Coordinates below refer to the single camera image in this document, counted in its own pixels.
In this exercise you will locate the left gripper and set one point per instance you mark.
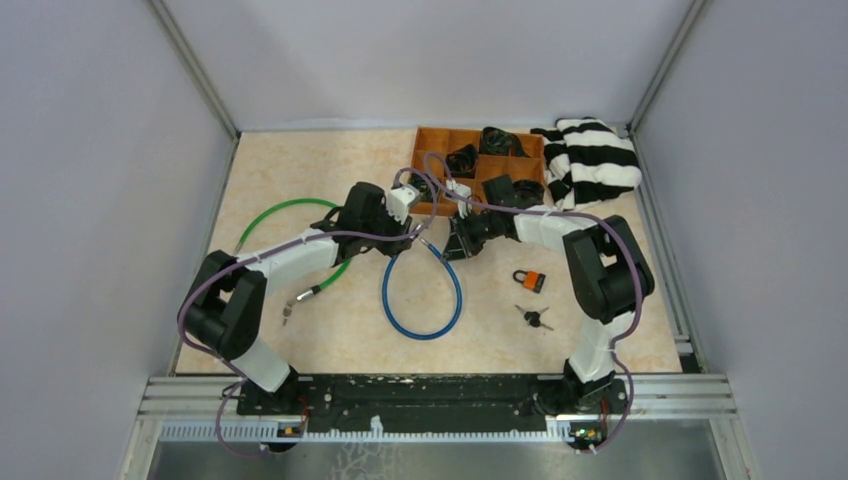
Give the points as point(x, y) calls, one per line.
point(395, 247)

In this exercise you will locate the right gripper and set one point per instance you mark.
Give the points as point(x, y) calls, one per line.
point(460, 245)

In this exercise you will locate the blue cable lock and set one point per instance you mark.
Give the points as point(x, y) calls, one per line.
point(459, 298)

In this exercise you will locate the orange padlock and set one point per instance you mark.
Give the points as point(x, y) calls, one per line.
point(530, 280)

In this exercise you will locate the black padlock keys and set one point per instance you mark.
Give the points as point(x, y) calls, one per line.
point(533, 317)

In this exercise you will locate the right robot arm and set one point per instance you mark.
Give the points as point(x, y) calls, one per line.
point(609, 275)

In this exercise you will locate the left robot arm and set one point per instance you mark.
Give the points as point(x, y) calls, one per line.
point(222, 313)

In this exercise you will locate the rolled dark tie, middle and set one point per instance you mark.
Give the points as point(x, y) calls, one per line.
point(462, 163)

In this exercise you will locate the rolled dark tie, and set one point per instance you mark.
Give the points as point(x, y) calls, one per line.
point(462, 163)
point(529, 191)

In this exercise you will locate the rolled dark tie, front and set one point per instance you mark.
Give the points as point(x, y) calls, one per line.
point(529, 191)

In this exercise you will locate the wooden compartment tray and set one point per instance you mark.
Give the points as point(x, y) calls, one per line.
point(432, 144)

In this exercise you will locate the rolled green tie, unrolling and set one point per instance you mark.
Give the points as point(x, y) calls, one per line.
point(497, 142)

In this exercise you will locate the black white striped towel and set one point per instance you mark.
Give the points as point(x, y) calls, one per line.
point(587, 163)

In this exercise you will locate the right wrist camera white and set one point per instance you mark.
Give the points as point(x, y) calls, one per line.
point(460, 194)

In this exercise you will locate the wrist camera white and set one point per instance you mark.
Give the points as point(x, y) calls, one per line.
point(400, 200)
point(460, 194)

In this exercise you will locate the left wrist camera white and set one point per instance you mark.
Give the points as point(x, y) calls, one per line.
point(400, 200)

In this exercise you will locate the green cable lock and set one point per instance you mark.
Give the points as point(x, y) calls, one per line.
point(313, 290)

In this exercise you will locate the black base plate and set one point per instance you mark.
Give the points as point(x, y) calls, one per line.
point(437, 404)

